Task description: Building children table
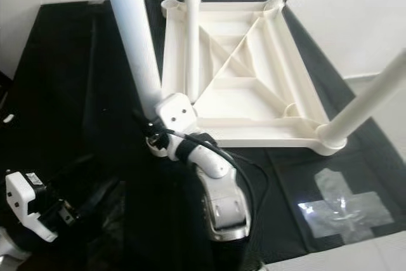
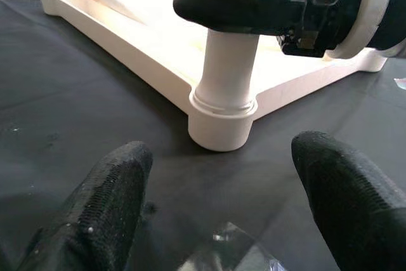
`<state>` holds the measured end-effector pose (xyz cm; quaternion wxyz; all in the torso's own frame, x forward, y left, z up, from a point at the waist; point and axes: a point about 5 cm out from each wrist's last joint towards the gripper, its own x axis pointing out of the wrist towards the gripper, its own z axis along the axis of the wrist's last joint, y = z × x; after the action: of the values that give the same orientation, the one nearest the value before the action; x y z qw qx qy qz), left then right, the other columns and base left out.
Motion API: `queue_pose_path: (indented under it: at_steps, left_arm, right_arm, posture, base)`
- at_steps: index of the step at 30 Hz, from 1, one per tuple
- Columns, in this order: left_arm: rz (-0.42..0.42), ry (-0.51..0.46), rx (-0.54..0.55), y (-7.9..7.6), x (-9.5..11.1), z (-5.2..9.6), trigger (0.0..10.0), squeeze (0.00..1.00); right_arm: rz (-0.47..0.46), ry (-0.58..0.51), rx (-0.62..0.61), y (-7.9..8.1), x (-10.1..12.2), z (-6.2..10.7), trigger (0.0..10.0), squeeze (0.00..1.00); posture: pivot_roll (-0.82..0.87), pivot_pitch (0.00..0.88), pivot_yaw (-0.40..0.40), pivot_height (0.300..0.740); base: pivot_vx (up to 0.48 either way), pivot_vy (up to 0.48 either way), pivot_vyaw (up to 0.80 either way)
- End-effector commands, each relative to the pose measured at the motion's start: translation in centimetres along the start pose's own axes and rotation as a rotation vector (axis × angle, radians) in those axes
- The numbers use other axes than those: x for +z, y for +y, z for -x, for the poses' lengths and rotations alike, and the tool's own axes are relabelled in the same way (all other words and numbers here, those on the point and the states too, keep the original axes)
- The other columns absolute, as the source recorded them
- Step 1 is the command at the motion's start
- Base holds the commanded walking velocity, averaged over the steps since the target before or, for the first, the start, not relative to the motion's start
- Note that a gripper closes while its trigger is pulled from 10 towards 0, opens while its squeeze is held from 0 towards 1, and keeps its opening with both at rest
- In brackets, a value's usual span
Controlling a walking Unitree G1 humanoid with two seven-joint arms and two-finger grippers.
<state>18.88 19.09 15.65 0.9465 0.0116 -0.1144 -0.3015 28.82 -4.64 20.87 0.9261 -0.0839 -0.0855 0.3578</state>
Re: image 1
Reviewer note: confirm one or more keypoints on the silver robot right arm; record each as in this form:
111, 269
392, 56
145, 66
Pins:
222, 201

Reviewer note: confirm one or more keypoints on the black tablecloth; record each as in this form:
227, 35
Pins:
63, 93

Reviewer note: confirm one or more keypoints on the white plastic table top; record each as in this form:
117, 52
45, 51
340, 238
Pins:
254, 87

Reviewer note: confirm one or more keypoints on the grey tape patch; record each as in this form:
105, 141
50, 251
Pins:
96, 3

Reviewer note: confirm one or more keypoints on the shiny crinkled tape patch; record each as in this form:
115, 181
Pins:
342, 207

